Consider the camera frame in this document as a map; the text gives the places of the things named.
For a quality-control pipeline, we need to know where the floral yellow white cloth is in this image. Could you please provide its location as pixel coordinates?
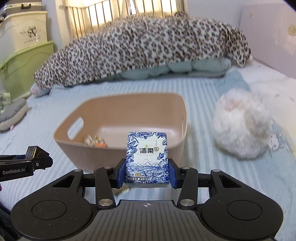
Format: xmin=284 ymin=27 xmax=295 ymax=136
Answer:
xmin=83 ymin=135 xmax=108 ymax=148

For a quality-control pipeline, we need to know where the blue white tissue pack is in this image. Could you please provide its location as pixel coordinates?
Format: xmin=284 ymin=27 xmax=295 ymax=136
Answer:
xmin=125 ymin=132 xmax=169 ymax=188

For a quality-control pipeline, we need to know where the black small box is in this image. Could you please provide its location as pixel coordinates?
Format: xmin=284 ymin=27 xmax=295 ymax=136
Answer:
xmin=25 ymin=146 xmax=50 ymax=159

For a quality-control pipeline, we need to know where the grey beige plush toy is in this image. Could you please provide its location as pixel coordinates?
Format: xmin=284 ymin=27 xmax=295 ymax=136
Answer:
xmin=0 ymin=98 xmax=28 ymax=132

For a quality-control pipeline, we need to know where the tan plastic storage basket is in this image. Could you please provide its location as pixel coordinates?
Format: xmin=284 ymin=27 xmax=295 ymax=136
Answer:
xmin=54 ymin=93 xmax=188 ymax=172

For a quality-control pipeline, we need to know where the pink grey pillow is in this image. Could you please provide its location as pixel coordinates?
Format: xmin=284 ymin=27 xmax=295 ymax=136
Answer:
xmin=30 ymin=83 xmax=51 ymax=97

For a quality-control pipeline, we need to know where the white fluffy plush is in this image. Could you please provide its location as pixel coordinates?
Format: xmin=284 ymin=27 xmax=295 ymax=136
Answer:
xmin=212 ymin=88 xmax=272 ymax=160

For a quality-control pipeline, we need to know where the green plastic storage bin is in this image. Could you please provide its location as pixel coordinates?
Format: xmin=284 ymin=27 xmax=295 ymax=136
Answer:
xmin=1 ymin=41 xmax=54 ymax=100

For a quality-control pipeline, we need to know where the leopard print blanket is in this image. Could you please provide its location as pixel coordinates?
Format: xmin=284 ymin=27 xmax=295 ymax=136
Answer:
xmin=33 ymin=13 xmax=251 ymax=90

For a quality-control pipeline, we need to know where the cream storage box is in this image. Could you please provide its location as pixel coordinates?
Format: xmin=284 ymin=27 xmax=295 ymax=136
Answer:
xmin=1 ymin=11 xmax=47 ymax=62

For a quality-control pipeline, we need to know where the teal quilted comforter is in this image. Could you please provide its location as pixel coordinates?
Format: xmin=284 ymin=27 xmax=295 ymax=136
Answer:
xmin=101 ymin=57 xmax=232 ymax=81

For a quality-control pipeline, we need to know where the metal window railing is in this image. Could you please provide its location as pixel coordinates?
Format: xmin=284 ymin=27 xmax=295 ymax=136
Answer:
xmin=59 ymin=0 xmax=187 ymax=39

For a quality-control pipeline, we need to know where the pink headboard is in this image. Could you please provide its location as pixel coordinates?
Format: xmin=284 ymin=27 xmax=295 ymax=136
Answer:
xmin=240 ymin=3 xmax=296 ymax=78

